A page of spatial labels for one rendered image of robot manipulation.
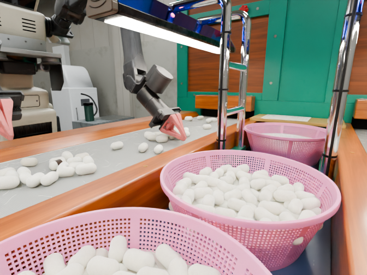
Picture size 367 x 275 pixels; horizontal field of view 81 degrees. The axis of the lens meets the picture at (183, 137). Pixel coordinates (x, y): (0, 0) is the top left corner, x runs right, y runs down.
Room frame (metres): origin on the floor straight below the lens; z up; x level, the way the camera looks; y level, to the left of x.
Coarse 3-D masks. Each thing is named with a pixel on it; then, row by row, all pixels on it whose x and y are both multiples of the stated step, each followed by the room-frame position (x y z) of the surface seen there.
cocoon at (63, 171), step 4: (60, 168) 0.38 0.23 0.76; (64, 168) 0.38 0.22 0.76; (68, 168) 0.38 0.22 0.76; (72, 168) 0.39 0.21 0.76; (60, 172) 0.38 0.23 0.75; (64, 172) 0.38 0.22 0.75; (68, 172) 0.38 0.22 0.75; (72, 172) 0.38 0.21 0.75; (60, 176) 0.38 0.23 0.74; (64, 176) 0.38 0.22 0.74; (68, 176) 0.38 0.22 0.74
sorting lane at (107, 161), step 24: (192, 120) 1.07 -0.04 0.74; (96, 144) 0.62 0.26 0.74; (168, 144) 0.62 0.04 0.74; (0, 168) 0.43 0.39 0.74; (48, 168) 0.43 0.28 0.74; (120, 168) 0.43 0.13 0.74; (0, 192) 0.32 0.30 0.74; (24, 192) 0.32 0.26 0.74; (48, 192) 0.32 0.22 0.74; (0, 216) 0.26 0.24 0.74
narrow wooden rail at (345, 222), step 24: (360, 144) 0.53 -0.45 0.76; (336, 168) 0.41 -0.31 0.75; (360, 168) 0.36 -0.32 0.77; (360, 192) 0.27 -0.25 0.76; (336, 216) 0.28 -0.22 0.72; (360, 216) 0.22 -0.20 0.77; (336, 240) 0.24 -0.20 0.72; (360, 240) 0.18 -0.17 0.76; (336, 264) 0.21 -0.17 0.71; (360, 264) 0.15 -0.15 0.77
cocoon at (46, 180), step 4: (52, 172) 0.36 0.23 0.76; (56, 172) 0.37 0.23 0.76; (44, 176) 0.34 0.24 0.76; (48, 176) 0.35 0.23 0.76; (52, 176) 0.35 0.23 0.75; (56, 176) 0.36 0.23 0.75; (40, 180) 0.34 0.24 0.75; (44, 180) 0.34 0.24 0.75; (48, 180) 0.34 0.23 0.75; (52, 180) 0.35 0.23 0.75; (56, 180) 0.36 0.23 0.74; (44, 184) 0.34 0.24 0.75; (48, 184) 0.34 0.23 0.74
